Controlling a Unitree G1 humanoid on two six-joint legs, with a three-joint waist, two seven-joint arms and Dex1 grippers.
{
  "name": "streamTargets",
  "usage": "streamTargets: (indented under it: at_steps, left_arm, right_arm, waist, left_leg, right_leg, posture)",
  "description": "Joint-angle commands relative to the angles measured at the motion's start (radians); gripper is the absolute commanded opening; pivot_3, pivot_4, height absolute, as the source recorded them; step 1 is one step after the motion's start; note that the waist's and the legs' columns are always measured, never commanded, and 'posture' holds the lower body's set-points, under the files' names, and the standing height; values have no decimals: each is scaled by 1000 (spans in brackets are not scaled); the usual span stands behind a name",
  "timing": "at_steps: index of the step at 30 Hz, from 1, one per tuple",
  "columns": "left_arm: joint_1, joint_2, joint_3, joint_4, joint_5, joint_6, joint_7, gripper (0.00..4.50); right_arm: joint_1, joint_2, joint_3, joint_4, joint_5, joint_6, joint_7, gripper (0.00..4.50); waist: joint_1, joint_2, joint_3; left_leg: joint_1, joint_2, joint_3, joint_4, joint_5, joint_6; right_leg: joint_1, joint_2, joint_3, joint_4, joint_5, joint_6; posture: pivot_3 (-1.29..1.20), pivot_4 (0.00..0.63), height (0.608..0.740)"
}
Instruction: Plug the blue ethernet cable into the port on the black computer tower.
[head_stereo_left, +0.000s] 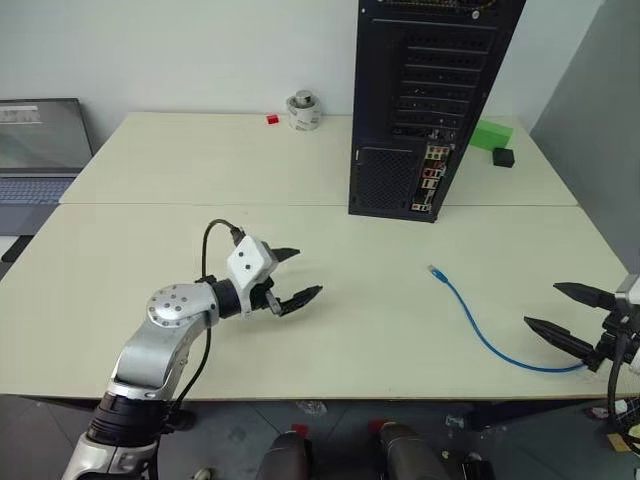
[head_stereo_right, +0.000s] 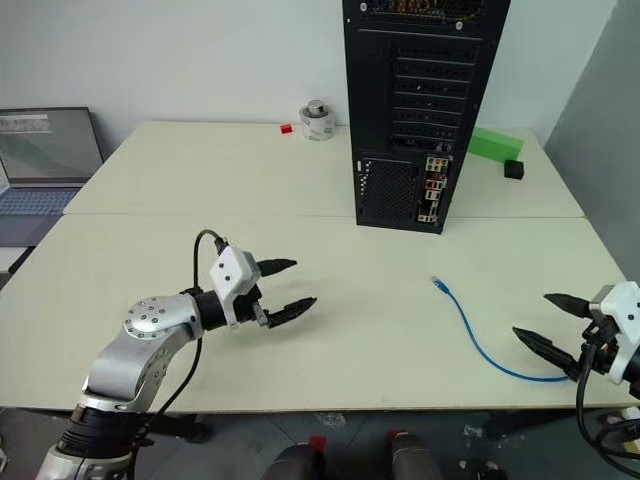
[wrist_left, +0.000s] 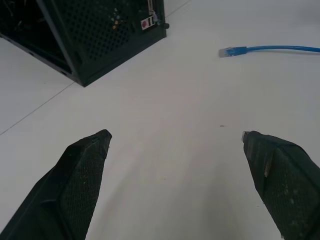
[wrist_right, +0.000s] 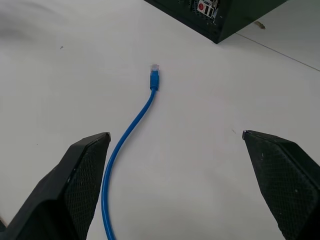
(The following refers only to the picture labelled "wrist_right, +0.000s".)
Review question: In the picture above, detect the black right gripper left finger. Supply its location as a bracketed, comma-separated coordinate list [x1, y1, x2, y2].
[0, 132, 112, 240]

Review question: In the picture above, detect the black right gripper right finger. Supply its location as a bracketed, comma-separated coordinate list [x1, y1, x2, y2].
[242, 129, 320, 240]

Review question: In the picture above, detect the blue ethernet cable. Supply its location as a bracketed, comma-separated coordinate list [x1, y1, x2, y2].
[100, 63, 161, 240]

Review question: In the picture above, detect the black computer case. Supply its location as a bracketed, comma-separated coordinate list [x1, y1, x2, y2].
[144, 0, 285, 45]

